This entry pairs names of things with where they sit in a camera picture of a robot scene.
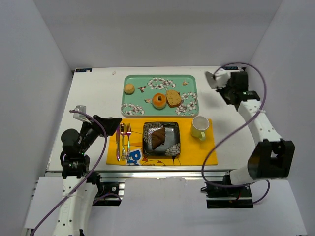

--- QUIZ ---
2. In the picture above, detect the brown croissant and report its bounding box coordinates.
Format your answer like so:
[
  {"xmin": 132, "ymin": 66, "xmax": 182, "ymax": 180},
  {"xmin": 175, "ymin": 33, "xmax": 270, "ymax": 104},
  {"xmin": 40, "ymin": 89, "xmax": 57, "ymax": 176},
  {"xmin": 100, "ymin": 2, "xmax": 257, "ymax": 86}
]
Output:
[{"xmin": 151, "ymin": 127, "xmax": 165, "ymax": 149}]

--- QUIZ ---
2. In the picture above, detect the silver cake server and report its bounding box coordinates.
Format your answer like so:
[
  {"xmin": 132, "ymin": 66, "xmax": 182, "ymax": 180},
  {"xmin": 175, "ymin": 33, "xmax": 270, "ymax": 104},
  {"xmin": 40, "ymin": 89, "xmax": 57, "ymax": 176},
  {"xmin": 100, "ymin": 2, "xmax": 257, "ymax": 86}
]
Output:
[{"xmin": 205, "ymin": 71, "xmax": 216, "ymax": 84}]

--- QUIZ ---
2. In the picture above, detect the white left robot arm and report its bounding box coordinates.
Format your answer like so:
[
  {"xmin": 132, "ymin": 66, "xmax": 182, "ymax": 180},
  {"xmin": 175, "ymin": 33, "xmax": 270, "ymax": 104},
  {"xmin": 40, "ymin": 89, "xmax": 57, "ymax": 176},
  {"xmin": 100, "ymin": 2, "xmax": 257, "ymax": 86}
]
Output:
[{"xmin": 53, "ymin": 111, "xmax": 122, "ymax": 236}]

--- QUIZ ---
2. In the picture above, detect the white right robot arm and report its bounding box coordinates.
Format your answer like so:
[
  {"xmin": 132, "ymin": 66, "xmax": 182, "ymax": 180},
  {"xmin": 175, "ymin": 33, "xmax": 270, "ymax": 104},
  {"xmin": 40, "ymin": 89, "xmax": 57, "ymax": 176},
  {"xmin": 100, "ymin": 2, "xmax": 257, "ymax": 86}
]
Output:
[{"xmin": 214, "ymin": 71, "xmax": 295, "ymax": 185}]

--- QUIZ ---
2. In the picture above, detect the bread slice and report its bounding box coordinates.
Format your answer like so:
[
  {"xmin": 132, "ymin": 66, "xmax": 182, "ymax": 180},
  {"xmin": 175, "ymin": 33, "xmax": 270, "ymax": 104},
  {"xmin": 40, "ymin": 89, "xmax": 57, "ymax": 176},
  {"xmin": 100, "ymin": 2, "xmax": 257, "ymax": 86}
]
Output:
[{"xmin": 166, "ymin": 90, "xmax": 182, "ymax": 108}]

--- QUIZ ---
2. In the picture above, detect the iridescent knife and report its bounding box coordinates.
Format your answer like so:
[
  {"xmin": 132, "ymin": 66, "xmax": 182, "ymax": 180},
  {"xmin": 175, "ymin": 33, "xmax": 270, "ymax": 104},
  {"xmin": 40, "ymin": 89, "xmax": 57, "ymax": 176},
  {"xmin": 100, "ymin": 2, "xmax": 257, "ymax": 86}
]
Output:
[{"xmin": 116, "ymin": 126, "xmax": 121, "ymax": 161}]

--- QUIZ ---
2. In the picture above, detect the iridescent fork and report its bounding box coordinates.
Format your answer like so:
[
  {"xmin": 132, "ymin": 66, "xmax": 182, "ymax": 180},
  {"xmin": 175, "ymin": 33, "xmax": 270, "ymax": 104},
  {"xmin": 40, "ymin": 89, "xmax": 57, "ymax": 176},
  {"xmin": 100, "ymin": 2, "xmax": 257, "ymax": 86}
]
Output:
[{"xmin": 125, "ymin": 123, "xmax": 132, "ymax": 160}]

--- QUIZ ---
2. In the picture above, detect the blue label sticker right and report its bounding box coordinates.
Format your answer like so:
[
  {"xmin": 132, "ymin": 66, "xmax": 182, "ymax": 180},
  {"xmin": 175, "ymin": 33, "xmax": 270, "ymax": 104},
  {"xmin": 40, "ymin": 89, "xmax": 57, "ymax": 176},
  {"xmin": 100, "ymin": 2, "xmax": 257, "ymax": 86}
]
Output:
[{"xmin": 222, "ymin": 66, "xmax": 239, "ymax": 71}]

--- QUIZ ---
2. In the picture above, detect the blue label sticker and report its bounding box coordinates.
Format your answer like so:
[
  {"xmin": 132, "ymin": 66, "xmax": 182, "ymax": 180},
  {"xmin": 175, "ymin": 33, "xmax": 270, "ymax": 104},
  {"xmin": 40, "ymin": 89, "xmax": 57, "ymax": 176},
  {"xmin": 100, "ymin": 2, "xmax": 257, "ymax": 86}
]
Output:
[
  {"xmin": 222, "ymin": 66, "xmax": 239, "ymax": 71},
  {"xmin": 75, "ymin": 68, "xmax": 92, "ymax": 73}
]

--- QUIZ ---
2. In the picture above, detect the yellow placemat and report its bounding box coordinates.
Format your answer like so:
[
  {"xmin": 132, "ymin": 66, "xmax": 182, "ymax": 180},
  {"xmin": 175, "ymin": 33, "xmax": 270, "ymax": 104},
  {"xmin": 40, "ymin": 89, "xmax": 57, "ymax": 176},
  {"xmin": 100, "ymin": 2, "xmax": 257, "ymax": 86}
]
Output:
[{"xmin": 106, "ymin": 117, "xmax": 215, "ymax": 166}]

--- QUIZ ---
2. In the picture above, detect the iridescent spoon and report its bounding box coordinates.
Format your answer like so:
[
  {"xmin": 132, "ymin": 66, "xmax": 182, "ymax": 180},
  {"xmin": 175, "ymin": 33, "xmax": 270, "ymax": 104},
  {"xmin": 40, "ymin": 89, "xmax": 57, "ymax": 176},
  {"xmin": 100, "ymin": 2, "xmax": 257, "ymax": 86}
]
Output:
[{"xmin": 120, "ymin": 123, "xmax": 126, "ymax": 160}]

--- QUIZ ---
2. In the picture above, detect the teal floral tray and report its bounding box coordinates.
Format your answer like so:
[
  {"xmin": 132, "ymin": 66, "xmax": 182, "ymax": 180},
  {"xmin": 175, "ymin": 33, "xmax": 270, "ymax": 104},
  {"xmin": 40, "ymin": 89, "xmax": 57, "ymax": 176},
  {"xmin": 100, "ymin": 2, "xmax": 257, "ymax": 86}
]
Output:
[{"xmin": 121, "ymin": 75, "xmax": 199, "ymax": 117}]

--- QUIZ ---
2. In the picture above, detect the small round bun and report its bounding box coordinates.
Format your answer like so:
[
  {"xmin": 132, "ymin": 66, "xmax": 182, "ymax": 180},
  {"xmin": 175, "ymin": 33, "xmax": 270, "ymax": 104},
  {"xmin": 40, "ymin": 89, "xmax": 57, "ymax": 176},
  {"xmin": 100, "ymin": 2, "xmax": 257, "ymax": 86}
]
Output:
[{"xmin": 124, "ymin": 83, "xmax": 135, "ymax": 94}]

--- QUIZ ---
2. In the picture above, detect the yellow green mug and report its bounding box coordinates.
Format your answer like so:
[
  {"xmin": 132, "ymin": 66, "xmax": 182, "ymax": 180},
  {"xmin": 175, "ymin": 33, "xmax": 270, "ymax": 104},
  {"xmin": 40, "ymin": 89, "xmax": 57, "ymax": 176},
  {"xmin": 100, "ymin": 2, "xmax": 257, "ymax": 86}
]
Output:
[{"xmin": 190, "ymin": 116, "xmax": 210, "ymax": 141}]

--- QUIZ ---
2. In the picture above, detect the glazed bagel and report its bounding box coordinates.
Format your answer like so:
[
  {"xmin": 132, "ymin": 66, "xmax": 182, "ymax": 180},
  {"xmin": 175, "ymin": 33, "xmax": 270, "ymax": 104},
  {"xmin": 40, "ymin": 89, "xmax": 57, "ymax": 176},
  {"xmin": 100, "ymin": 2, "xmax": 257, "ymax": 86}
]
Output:
[{"xmin": 152, "ymin": 93, "xmax": 167, "ymax": 109}]

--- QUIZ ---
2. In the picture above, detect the blue label sticker left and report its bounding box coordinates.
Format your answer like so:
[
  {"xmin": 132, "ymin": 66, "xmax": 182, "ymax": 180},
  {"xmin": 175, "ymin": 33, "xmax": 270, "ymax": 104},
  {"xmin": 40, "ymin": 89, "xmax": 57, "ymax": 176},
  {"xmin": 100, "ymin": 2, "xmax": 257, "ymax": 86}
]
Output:
[{"xmin": 75, "ymin": 68, "xmax": 92, "ymax": 73}]

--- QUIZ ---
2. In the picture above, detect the black floral square plate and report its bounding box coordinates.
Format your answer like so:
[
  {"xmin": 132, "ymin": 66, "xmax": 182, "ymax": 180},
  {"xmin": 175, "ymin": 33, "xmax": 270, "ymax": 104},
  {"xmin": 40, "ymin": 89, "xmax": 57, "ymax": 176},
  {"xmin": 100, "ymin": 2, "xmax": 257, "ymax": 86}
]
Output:
[{"xmin": 142, "ymin": 121, "xmax": 181, "ymax": 157}]

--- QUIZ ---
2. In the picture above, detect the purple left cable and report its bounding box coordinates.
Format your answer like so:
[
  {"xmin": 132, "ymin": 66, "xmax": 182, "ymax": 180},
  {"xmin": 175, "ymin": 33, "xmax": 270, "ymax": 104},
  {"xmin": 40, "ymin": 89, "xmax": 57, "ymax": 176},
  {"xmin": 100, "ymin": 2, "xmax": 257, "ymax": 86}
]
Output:
[{"xmin": 31, "ymin": 110, "xmax": 122, "ymax": 236}]

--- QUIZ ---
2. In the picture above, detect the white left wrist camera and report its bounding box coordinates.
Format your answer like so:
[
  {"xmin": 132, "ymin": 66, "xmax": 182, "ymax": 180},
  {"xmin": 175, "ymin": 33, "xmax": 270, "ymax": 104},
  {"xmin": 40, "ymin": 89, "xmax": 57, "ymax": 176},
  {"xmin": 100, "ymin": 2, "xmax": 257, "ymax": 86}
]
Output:
[{"xmin": 69, "ymin": 105, "xmax": 91, "ymax": 123}]

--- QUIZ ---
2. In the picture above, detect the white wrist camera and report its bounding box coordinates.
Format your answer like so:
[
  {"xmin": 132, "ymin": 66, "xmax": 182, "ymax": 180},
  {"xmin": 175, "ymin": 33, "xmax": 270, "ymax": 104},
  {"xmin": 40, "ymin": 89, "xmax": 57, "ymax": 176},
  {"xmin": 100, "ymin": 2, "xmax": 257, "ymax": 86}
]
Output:
[
  {"xmin": 69, "ymin": 105, "xmax": 91, "ymax": 123},
  {"xmin": 208, "ymin": 72, "xmax": 230, "ymax": 89}
]

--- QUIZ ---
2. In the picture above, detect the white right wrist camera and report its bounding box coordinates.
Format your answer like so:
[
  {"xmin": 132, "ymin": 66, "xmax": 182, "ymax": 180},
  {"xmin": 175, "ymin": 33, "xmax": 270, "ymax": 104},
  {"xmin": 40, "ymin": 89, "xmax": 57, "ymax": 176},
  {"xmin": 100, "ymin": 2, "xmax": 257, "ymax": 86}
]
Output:
[{"xmin": 208, "ymin": 72, "xmax": 230, "ymax": 89}]

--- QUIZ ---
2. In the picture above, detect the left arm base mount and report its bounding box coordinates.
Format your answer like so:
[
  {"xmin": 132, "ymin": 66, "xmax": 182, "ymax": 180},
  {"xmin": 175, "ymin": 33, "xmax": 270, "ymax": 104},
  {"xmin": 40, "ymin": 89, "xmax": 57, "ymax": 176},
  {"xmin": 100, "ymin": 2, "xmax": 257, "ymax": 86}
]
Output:
[{"xmin": 87, "ymin": 173, "xmax": 124, "ymax": 207}]

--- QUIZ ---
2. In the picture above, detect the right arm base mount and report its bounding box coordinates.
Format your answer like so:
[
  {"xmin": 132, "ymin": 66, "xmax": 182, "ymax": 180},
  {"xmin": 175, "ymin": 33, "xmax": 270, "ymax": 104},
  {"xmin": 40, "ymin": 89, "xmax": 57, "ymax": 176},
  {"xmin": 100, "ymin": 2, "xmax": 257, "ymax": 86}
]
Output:
[{"xmin": 200, "ymin": 183, "xmax": 253, "ymax": 209}]

